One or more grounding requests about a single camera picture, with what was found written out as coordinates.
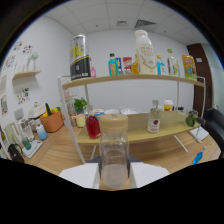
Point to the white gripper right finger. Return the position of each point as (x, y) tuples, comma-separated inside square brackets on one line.
[(146, 174)]

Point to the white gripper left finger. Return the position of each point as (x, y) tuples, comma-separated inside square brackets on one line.
[(83, 175)]

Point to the large glass jar tan lid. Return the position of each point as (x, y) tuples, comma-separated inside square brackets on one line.
[(114, 153)]

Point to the large white milk bottle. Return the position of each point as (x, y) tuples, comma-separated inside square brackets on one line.
[(146, 55)]

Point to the pale yellow cup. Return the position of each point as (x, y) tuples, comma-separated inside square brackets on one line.
[(80, 121)]

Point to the green cup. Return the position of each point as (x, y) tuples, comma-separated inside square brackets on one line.
[(26, 144)]

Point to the white cup red lid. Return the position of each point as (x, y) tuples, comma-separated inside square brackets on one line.
[(168, 105)]

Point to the red liquid bottle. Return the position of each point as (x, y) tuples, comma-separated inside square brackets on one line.
[(93, 128)]

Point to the clear bottle red label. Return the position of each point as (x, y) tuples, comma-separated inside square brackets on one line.
[(153, 123)]

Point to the white kitchen scale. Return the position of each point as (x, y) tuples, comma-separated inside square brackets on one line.
[(33, 149)]

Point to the light blue cylinder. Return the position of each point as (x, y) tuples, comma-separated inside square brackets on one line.
[(41, 132)]

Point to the blue rimmed bowl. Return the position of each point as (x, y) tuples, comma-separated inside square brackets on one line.
[(98, 112)]

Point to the white bowl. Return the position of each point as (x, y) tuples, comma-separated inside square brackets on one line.
[(111, 111)]

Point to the black kettle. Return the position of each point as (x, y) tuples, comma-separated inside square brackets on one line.
[(16, 154)]

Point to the green potted plant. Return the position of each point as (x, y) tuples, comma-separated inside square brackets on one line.
[(80, 104)]

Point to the black chair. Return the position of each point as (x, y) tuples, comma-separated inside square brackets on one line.
[(215, 125)]

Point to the two-tier wooden shelf rack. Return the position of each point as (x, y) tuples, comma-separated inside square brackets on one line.
[(133, 78)]

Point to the small pink bottle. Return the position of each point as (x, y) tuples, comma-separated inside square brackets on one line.
[(93, 70)]

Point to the amber liquid bottle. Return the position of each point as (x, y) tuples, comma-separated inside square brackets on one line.
[(135, 68)]

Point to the slim blue bottle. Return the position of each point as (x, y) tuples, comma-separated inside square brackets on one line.
[(160, 66)]

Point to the small red box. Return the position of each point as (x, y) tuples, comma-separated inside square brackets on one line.
[(127, 65)]

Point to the clear bottle green cap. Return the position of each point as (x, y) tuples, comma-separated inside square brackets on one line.
[(172, 65)]

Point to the teal bottle black cap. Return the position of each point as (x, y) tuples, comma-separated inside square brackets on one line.
[(113, 66)]

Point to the yellow snack bag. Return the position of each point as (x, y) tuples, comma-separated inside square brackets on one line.
[(189, 68)]

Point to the black and yellow can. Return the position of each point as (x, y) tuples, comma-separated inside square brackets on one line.
[(80, 58)]

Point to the wooden wall shelf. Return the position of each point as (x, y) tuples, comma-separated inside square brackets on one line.
[(26, 74)]

